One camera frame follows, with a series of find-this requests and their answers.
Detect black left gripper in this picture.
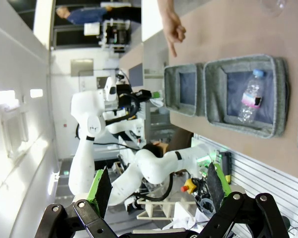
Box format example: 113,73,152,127
117,84,162,104

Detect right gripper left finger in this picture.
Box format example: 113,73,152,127
34,166,117,238

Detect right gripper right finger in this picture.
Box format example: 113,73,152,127
200,162,290,238

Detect white paper ball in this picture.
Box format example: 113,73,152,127
149,97,164,108

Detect clear bottle with pink label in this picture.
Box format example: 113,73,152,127
237,68,267,124

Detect person's right forearm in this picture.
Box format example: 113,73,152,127
156,0,176,15

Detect person's right hand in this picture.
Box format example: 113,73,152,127
160,11,187,58

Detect yellow red emergency stop button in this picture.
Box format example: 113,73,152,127
180,178,198,194

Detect aluminium slotted mounting panel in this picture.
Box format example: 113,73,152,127
191,133,298,238

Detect person with black hair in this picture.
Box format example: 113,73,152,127
141,141,170,159

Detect black equipment rack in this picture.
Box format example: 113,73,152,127
98,19,133,53

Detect white box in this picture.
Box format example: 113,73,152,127
83,21,100,37

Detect person in blue shirt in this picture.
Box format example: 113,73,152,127
56,6,143,25

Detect white ceiling fixture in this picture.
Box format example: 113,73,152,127
0,99,30,159

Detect crushed clear plastic bottle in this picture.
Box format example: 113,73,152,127
260,0,287,17

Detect tangled black cables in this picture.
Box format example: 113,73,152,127
192,177,216,214

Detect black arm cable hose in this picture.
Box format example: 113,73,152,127
104,92,142,124

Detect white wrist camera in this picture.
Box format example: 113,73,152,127
104,76,118,102

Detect black base cable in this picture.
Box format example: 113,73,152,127
136,173,174,202

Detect white wooden frame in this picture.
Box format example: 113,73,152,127
136,198,198,222

